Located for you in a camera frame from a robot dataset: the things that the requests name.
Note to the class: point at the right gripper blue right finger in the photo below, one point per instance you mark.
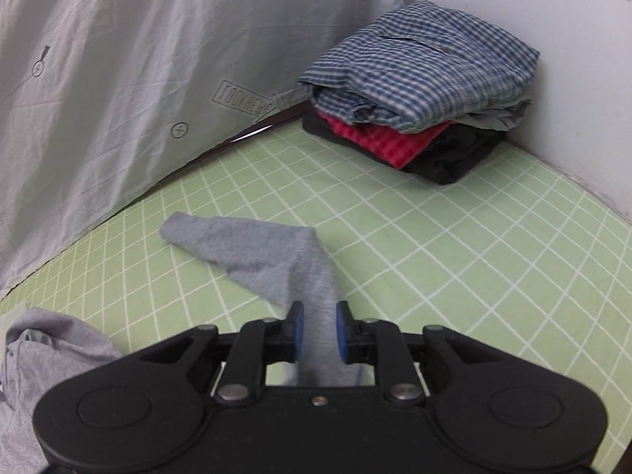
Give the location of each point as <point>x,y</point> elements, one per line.
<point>345,329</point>

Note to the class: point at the grey folded garment in stack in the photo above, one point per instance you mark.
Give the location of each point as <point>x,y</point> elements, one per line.
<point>500,119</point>

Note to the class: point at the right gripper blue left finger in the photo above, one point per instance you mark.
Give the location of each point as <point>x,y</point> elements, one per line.
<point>294,331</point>

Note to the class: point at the grey zip hoodie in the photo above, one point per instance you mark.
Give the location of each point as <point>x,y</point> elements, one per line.
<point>279,263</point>

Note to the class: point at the red checked folded garment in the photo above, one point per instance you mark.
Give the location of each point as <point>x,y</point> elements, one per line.
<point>395,148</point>

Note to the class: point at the pale grey carrot-print sheet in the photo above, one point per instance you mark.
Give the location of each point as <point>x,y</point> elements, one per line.
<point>101,99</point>

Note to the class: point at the blue plaid folded shirt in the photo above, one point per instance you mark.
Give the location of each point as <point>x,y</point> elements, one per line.
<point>419,66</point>

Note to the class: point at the green checked bed sheet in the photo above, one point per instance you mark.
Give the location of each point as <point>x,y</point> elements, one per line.
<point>515,255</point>

